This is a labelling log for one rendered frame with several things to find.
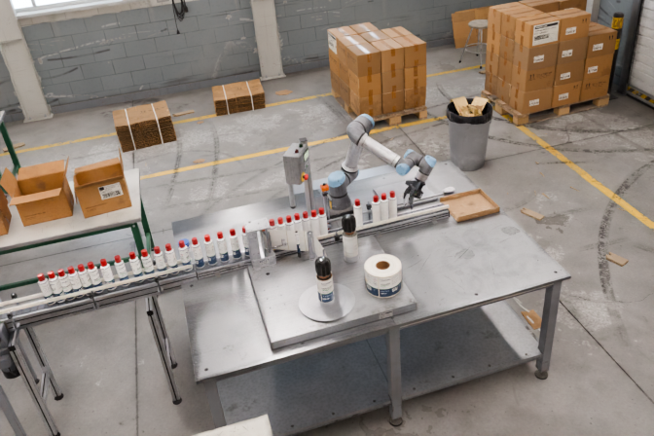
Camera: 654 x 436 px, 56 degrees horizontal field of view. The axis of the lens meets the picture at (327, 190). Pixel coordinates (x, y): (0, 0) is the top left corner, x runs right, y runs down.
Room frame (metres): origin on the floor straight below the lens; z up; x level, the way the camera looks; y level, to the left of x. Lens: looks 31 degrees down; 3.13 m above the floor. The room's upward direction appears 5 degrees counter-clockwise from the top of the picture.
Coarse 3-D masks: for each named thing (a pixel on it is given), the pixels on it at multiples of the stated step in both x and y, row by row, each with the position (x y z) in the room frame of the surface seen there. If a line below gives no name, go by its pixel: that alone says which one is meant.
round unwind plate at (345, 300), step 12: (312, 288) 2.67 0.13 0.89; (336, 288) 2.65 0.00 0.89; (348, 288) 2.64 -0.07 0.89; (300, 300) 2.58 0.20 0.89; (312, 300) 2.57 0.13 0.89; (336, 300) 2.55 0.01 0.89; (348, 300) 2.54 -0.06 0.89; (312, 312) 2.47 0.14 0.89; (324, 312) 2.46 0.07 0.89; (336, 312) 2.45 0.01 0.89
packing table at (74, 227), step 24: (72, 192) 4.23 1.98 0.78; (72, 216) 3.87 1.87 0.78; (96, 216) 3.83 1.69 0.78; (120, 216) 3.80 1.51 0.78; (144, 216) 4.44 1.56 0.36; (0, 240) 3.63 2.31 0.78; (24, 240) 3.60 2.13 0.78; (48, 240) 3.61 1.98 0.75; (96, 264) 4.05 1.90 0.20; (0, 288) 3.86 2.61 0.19
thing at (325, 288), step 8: (320, 256) 2.58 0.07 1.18; (320, 264) 2.52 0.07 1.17; (328, 264) 2.53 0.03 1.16; (320, 272) 2.52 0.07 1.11; (328, 272) 2.52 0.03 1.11; (320, 280) 2.51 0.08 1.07; (328, 280) 2.51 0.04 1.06; (320, 288) 2.52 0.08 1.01; (328, 288) 2.51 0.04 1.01; (320, 296) 2.52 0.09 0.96; (328, 296) 2.51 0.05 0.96; (320, 304) 2.53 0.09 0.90; (328, 304) 2.51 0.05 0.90
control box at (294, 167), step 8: (296, 144) 3.30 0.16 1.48; (304, 144) 3.29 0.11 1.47; (288, 152) 3.21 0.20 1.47; (304, 152) 3.22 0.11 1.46; (288, 160) 3.16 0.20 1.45; (296, 160) 3.14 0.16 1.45; (288, 168) 3.16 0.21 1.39; (296, 168) 3.14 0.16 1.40; (304, 168) 3.19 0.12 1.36; (288, 176) 3.16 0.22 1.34; (296, 176) 3.15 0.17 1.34; (296, 184) 3.15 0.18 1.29
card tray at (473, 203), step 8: (464, 192) 3.55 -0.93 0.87; (472, 192) 3.56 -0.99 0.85; (480, 192) 3.57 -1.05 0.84; (440, 200) 3.50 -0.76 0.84; (448, 200) 3.51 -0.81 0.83; (456, 200) 3.50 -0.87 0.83; (464, 200) 3.49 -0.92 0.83; (472, 200) 3.48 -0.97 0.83; (480, 200) 3.47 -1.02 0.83; (488, 200) 3.46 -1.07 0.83; (448, 208) 3.42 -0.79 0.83; (456, 208) 3.41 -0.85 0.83; (464, 208) 3.40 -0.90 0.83; (472, 208) 3.39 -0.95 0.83; (480, 208) 3.38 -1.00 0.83; (488, 208) 3.37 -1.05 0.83; (496, 208) 3.32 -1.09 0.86; (456, 216) 3.32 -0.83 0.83; (464, 216) 3.27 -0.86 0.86; (472, 216) 3.28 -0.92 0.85; (480, 216) 3.29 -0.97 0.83
